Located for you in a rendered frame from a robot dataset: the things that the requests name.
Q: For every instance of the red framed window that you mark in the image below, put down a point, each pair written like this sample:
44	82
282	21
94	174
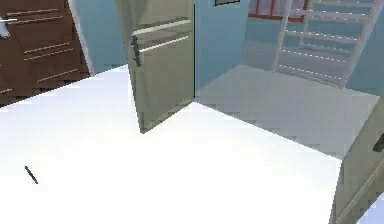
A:
271	8

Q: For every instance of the pale pink shelf rack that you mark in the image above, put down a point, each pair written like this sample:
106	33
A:
320	43

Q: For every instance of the brown wooden room door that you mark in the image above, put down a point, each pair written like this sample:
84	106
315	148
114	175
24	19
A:
43	40

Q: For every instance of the thin black stick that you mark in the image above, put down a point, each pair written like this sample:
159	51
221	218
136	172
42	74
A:
31	174

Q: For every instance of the dark framed wall picture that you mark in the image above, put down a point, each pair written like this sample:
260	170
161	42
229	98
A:
226	2

